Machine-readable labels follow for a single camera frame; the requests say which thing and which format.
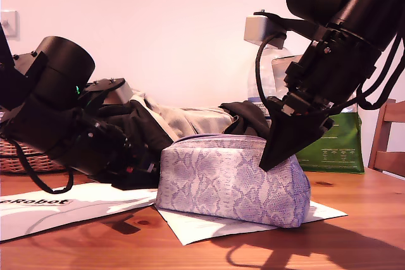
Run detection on white paper sheet fine print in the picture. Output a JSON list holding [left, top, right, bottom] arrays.
[[154, 202, 348, 247]]

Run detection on white paper sheet bold print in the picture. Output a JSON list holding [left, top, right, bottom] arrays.
[[0, 182, 158, 242]]

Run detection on silver green pet food bag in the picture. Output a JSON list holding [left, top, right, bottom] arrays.
[[271, 54, 365, 175]]

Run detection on large clear water bottle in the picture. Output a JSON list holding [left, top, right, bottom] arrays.
[[247, 45, 294, 129]]

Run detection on black camera cable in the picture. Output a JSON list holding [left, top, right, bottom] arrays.
[[254, 32, 287, 113]]

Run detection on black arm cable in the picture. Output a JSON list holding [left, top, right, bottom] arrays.
[[356, 29, 405, 111], [12, 138, 76, 195]]

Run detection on dark brown beige garment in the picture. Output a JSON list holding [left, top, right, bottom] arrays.
[[101, 91, 273, 157]]

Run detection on white wall switch plate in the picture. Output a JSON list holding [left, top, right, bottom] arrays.
[[0, 11, 19, 40]]

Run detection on wooden chair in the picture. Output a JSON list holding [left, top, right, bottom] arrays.
[[368, 98, 405, 178]]

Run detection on purple snakeskin zip bag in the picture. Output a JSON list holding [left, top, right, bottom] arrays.
[[154, 133, 313, 229]]

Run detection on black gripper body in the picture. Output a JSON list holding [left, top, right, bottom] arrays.
[[268, 25, 382, 119]]

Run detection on woven wicker basket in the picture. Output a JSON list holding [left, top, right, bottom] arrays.
[[0, 138, 69, 175]]

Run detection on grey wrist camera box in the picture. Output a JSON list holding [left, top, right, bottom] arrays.
[[80, 77, 134, 106], [244, 11, 328, 50]]

